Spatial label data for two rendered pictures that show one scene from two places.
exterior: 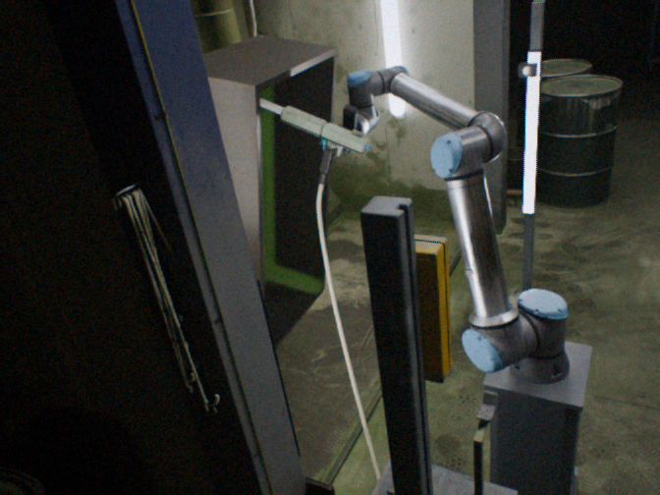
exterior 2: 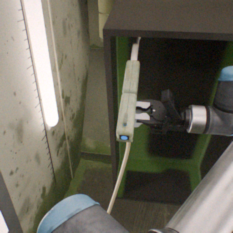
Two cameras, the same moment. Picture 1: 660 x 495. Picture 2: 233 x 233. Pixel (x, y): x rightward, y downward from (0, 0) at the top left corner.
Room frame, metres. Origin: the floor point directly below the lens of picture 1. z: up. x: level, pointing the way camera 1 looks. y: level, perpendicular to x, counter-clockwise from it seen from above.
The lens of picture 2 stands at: (1.45, -0.65, 1.80)
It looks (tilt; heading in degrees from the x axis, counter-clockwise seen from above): 32 degrees down; 68
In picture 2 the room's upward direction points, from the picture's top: straight up
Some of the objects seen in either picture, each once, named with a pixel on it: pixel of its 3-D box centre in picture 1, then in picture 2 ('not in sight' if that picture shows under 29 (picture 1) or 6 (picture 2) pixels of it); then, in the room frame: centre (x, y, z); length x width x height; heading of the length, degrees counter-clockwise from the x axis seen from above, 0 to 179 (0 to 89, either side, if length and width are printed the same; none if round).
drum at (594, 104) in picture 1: (574, 143); not in sight; (3.87, -1.95, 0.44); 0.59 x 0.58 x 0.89; 163
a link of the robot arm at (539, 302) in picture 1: (539, 321); not in sight; (1.39, -0.63, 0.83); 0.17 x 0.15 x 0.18; 112
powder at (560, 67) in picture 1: (553, 69); not in sight; (4.52, -2.06, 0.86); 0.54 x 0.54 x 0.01
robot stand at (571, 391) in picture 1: (534, 431); not in sight; (1.39, -0.64, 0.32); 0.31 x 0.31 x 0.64; 58
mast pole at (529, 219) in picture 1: (531, 172); not in sight; (2.60, -1.09, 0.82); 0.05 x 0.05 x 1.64; 58
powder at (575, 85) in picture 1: (577, 86); not in sight; (3.88, -1.95, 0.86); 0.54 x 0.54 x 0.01
